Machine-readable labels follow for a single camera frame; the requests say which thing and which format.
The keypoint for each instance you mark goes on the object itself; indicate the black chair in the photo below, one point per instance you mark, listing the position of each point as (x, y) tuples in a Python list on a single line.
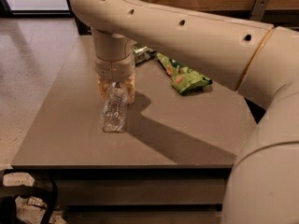
[(9, 194)]

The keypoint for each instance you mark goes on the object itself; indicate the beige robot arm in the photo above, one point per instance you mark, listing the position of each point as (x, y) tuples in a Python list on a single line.
[(258, 60)]

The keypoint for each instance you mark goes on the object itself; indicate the green snack bag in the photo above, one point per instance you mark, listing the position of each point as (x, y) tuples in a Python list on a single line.
[(184, 79)]

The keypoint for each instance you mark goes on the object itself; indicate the dark green foil packet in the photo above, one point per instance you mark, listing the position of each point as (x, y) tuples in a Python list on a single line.
[(142, 53)]

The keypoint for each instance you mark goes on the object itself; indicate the metal bracket right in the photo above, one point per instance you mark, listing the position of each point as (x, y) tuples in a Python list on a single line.
[(258, 10)]

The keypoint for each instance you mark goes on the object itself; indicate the clear plastic water bottle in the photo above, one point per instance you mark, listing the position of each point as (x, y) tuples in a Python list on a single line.
[(115, 108)]

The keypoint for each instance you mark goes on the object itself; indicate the grey table drawers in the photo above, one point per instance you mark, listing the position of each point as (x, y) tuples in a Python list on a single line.
[(140, 196)]

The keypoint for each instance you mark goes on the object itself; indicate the beige cylindrical gripper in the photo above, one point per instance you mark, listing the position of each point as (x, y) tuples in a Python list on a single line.
[(114, 69)]

